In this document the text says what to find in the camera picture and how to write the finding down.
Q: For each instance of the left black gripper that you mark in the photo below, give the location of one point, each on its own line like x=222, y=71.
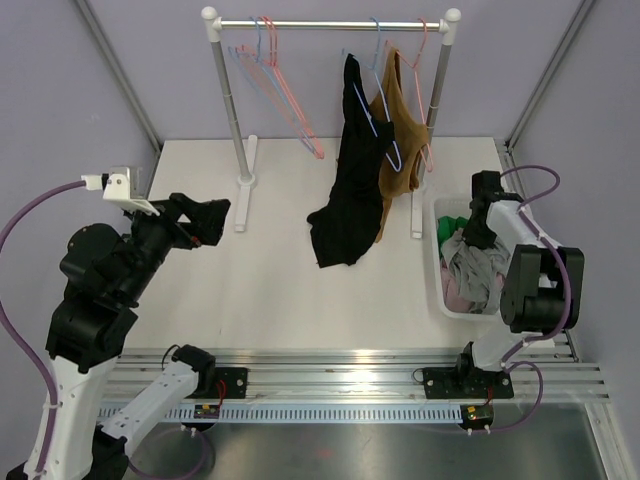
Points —
x=208, y=219

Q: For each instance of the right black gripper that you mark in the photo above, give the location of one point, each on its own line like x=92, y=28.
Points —
x=479, y=241

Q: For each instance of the green tank top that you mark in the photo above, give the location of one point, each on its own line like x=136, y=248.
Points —
x=446, y=227

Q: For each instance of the grey tank top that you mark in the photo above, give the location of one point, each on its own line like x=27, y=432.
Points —
x=479, y=273

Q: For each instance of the pink tank top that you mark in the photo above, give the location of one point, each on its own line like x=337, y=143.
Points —
x=453, y=301

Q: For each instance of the light blue hanger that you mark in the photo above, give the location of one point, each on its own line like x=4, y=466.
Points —
x=252, y=66

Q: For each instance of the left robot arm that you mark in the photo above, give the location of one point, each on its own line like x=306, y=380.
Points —
x=106, y=275

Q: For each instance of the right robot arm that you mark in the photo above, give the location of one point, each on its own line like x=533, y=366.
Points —
x=540, y=298

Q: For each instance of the black tank top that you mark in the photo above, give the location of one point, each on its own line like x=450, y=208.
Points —
x=347, y=226

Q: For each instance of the brown tank top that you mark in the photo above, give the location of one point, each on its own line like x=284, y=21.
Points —
x=410, y=137

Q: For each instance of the pink hanger with brown top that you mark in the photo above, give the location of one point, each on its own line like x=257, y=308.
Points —
x=415, y=65

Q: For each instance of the white plastic basket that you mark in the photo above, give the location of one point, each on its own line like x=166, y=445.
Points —
x=456, y=205

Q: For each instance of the white and metal clothes rack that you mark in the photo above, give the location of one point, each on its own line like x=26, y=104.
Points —
x=246, y=148

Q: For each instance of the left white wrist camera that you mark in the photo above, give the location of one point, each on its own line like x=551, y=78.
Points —
x=121, y=186

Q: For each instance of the white slotted cable duct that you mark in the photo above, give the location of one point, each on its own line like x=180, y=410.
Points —
x=290, y=413

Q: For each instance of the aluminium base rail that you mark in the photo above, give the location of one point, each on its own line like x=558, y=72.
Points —
x=393, y=376

